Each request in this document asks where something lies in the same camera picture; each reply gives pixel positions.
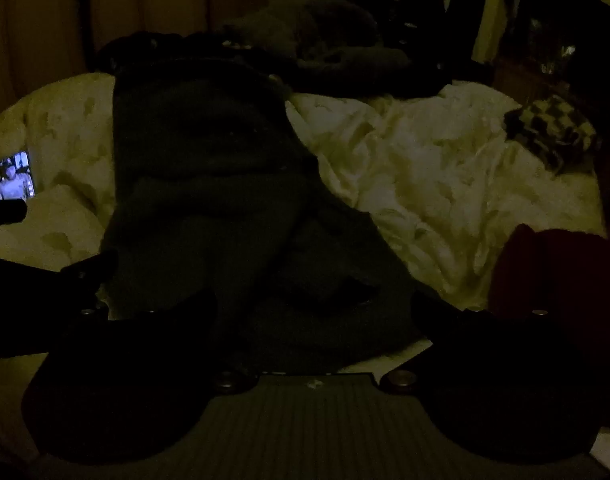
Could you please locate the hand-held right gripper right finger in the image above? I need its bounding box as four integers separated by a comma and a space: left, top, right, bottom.
410, 291, 550, 343

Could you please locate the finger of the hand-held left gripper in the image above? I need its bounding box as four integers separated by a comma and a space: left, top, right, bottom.
60, 249, 119, 286
0, 199, 27, 227

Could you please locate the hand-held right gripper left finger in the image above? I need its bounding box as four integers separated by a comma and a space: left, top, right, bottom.
79, 286, 218, 343

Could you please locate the large dark garment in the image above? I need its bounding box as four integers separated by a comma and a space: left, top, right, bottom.
99, 52, 456, 376

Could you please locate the phone with lit screen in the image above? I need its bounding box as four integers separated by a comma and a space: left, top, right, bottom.
0, 151, 37, 203

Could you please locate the dark red cloth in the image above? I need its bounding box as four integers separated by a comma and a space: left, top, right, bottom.
489, 224, 610, 341

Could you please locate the beige curtain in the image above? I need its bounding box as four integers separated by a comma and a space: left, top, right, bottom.
0, 0, 210, 126

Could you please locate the checkered cloth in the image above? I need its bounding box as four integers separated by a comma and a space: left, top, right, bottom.
503, 94, 602, 175

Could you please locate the black clothing pile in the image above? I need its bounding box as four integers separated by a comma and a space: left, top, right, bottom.
97, 31, 290, 78

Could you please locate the dark wooden furniture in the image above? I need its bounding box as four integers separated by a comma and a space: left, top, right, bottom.
492, 0, 610, 111

